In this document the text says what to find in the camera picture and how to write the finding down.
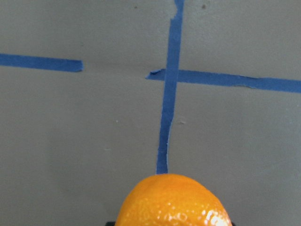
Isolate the orange mandarin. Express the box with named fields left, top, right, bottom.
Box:
left=115, top=174, right=232, bottom=226

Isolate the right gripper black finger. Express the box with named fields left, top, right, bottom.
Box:
left=105, top=221, right=116, bottom=226

